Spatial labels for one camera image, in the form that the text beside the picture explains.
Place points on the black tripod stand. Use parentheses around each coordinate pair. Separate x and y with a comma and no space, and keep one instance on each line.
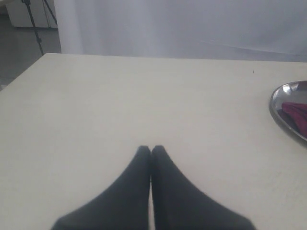
(41,15)

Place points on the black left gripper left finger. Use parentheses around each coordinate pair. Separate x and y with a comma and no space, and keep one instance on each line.
(122,206)

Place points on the round stainless steel plate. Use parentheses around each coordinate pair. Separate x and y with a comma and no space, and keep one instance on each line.
(293,92)

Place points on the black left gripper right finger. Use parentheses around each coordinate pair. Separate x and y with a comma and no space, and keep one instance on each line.
(179,205)

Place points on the dark purple sweet potato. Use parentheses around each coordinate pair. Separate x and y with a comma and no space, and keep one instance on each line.
(298,114)

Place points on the light blue backdrop cloth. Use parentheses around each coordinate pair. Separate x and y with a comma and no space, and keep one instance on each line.
(274,30)

